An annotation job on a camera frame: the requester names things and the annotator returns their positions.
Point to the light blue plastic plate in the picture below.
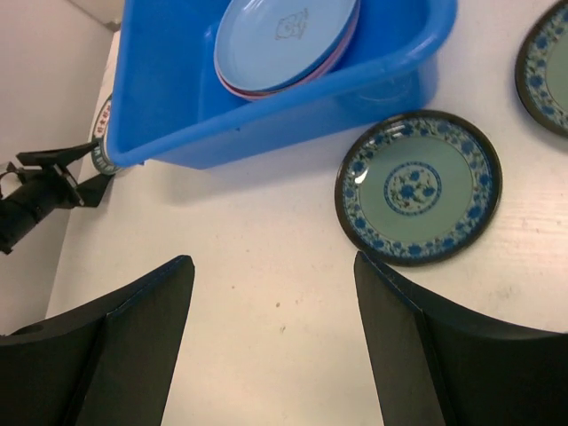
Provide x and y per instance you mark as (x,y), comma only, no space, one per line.
(275,44)

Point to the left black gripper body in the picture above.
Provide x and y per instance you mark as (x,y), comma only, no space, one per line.
(41,191)

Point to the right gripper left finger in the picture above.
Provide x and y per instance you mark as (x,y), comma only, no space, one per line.
(107,362)

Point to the teal patterned plate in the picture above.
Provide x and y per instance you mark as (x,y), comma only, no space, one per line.
(541,70)
(417,188)

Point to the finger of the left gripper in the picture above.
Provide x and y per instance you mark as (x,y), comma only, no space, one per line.
(91,191)
(61,157)

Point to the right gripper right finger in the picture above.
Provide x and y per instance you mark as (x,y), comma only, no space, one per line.
(436,362)

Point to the pink plastic plate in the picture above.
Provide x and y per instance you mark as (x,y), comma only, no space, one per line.
(275,91)

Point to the blue plastic bin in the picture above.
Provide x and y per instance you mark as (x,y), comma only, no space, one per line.
(168,104)

